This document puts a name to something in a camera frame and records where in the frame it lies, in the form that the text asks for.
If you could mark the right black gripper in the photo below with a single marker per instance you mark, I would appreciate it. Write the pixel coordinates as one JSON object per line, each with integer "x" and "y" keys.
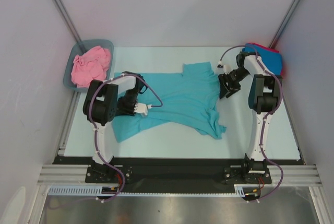
{"x": 228, "y": 84}

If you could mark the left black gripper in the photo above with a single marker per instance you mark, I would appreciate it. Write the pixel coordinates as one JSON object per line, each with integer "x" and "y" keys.
{"x": 123, "y": 110}

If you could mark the teal t shirt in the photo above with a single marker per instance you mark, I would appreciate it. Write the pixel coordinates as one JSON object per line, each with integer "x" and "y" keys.
{"x": 188, "y": 98}

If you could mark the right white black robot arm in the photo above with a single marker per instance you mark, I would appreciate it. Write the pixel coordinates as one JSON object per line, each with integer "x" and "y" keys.
{"x": 264, "y": 99}

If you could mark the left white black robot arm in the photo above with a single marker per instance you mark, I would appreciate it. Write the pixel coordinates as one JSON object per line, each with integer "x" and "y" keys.
{"x": 104, "y": 101}

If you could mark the blue folded t shirt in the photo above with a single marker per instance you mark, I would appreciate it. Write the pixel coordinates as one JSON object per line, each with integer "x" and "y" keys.
{"x": 272, "y": 62}

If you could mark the pink crumpled t shirt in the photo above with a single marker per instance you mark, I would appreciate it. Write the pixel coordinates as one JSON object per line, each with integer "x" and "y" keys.
{"x": 94, "y": 64}

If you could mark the grey plastic basket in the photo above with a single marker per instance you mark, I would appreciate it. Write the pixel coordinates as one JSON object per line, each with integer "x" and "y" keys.
{"x": 79, "y": 49}

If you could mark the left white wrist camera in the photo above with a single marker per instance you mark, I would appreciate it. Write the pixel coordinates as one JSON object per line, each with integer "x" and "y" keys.
{"x": 142, "y": 109}

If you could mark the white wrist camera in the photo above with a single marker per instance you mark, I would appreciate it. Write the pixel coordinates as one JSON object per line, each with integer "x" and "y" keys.
{"x": 142, "y": 109}
{"x": 223, "y": 68}

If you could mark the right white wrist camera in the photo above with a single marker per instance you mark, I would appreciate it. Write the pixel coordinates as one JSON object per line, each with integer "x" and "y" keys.
{"x": 223, "y": 68}

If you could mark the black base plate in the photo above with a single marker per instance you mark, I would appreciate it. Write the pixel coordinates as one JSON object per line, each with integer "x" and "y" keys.
{"x": 162, "y": 175}

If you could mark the grey slotted cable duct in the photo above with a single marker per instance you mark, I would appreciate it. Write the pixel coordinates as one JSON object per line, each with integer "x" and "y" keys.
{"x": 105, "y": 191}

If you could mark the aluminium frame rail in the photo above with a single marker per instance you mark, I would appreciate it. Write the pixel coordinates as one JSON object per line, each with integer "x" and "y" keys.
{"x": 72, "y": 174}

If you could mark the right corner aluminium post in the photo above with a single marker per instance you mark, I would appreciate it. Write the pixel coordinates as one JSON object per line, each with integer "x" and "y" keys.
{"x": 284, "y": 24}

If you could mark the corner aluminium post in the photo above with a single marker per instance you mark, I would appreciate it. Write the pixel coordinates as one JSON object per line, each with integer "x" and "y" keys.
{"x": 67, "y": 19}
{"x": 284, "y": 24}

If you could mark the left corner aluminium post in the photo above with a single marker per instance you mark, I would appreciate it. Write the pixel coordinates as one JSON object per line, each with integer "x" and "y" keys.
{"x": 67, "y": 19}

